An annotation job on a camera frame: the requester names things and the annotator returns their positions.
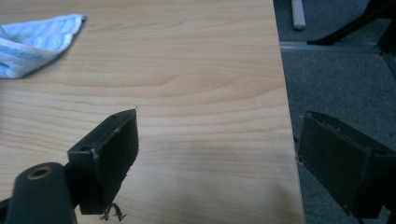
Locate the black stand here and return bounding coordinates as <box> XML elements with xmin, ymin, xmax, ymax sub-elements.
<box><xmin>306</xmin><ymin>0</ymin><xmax>396</xmax><ymax>53</ymax></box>

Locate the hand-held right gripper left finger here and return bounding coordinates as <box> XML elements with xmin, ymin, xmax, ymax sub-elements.
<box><xmin>66</xmin><ymin>107</ymin><xmax>140</xmax><ymax>216</ymax></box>

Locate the metal floor rail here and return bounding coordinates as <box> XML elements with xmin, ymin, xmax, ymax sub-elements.
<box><xmin>278</xmin><ymin>40</ymin><xmax>383</xmax><ymax>54</ymax></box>

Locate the blue striped towel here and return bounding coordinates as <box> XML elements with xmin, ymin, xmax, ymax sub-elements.
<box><xmin>0</xmin><ymin>13</ymin><xmax>89</xmax><ymax>79</ymax></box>

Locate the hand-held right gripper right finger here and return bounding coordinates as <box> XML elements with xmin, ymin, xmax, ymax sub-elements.
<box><xmin>296</xmin><ymin>109</ymin><xmax>396</xmax><ymax>219</ymax></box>

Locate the white desk frame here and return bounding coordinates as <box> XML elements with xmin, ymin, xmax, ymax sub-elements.
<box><xmin>290</xmin><ymin>0</ymin><xmax>307</xmax><ymax>32</ymax></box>

